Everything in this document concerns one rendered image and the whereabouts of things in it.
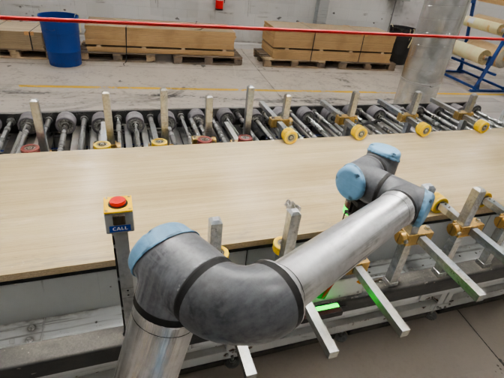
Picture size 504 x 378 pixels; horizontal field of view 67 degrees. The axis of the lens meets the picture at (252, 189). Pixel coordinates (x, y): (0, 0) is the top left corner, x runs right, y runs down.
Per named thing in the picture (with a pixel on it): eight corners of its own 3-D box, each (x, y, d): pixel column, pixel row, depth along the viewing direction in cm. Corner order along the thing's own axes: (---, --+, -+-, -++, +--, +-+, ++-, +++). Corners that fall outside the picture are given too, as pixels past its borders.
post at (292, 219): (280, 315, 142) (301, 212, 116) (272, 317, 141) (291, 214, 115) (277, 308, 145) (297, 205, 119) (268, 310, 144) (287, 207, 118)
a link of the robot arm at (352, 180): (376, 180, 89) (399, 165, 97) (334, 161, 96) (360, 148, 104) (365, 212, 94) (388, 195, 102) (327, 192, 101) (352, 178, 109)
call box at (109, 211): (135, 233, 99) (133, 209, 95) (106, 237, 97) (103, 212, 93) (133, 217, 105) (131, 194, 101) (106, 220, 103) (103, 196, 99)
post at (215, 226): (215, 328, 134) (223, 221, 109) (205, 330, 133) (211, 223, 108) (213, 320, 137) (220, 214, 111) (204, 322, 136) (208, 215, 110)
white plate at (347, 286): (361, 293, 149) (368, 275, 144) (301, 305, 141) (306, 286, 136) (361, 292, 149) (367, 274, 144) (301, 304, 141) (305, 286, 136)
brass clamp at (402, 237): (430, 243, 144) (435, 233, 141) (401, 248, 140) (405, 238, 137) (420, 233, 149) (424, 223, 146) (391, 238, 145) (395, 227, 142)
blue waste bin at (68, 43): (84, 69, 574) (76, 17, 535) (42, 68, 560) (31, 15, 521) (88, 58, 622) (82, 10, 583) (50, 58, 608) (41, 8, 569)
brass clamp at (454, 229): (481, 235, 152) (486, 225, 149) (454, 239, 148) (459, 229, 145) (469, 226, 157) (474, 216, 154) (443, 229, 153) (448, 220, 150)
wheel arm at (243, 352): (256, 381, 105) (258, 372, 102) (244, 384, 104) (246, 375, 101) (219, 270, 139) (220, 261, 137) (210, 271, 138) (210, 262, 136)
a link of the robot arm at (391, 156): (361, 145, 103) (379, 136, 109) (350, 184, 110) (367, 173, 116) (393, 158, 98) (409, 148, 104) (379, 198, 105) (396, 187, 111)
